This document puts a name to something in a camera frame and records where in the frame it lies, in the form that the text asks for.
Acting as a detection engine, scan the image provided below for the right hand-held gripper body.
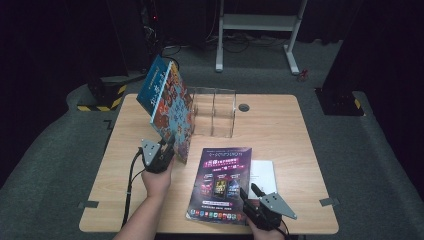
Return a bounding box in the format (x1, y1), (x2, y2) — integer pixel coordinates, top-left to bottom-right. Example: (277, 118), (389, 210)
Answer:
(243, 192), (298, 232)

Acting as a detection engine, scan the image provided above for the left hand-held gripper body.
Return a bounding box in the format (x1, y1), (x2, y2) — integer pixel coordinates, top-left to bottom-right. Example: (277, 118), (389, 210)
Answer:
(139, 138), (176, 174)

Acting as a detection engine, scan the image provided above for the white and red book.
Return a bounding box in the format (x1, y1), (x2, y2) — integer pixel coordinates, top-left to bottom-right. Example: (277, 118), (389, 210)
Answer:
(248, 159), (278, 201)

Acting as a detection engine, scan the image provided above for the thin glossy magazine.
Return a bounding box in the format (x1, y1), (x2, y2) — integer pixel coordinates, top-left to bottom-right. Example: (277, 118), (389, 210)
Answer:
(185, 147), (253, 226)

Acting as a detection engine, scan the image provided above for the light blue picture book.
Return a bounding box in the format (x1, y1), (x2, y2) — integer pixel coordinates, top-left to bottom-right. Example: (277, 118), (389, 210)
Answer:
(149, 61), (196, 165)

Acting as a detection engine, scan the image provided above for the dark blue picture book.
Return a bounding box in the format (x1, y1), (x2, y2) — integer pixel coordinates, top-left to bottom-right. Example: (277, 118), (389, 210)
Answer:
(136, 54), (171, 118)

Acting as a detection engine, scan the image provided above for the clear acrylic book rack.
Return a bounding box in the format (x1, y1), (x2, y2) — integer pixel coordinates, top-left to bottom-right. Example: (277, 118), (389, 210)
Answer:
(188, 86), (237, 139)

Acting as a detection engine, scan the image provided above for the person's right hand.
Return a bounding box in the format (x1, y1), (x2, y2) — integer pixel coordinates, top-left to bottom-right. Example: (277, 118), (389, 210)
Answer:
(247, 219), (284, 240)

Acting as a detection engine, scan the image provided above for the person's left hand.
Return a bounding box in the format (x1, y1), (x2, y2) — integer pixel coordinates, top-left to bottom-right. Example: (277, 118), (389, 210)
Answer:
(141, 158), (175, 200)

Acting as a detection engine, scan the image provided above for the black stand with striped base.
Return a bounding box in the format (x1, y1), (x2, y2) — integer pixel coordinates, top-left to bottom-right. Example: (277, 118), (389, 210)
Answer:
(314, 87), (365, 117)
(77, 76), (128, 113)

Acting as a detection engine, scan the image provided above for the dark equipment rack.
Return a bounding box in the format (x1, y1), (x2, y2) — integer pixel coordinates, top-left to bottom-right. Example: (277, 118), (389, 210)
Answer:
(138, 0), (166, 68)

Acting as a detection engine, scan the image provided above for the white metal desk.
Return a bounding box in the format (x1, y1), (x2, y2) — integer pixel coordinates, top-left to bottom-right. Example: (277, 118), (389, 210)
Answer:
(214, 0), (309, 76)

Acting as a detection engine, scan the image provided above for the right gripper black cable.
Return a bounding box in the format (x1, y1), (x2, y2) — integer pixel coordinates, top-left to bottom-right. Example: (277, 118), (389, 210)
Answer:
(275, 219), (292, 240)

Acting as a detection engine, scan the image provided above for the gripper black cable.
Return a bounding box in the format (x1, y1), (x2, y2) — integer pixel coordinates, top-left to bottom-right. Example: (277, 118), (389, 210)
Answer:
(121, 148), (145, 228)
(275, 219), (292, 240)

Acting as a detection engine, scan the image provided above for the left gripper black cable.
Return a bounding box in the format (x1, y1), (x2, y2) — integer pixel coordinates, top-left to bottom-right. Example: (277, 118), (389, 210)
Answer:
(121, 148), (145, 228)

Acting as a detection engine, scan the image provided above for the cable bundle under desk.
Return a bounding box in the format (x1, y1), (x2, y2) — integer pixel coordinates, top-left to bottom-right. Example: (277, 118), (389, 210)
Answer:
(206, 31), (288, 54)

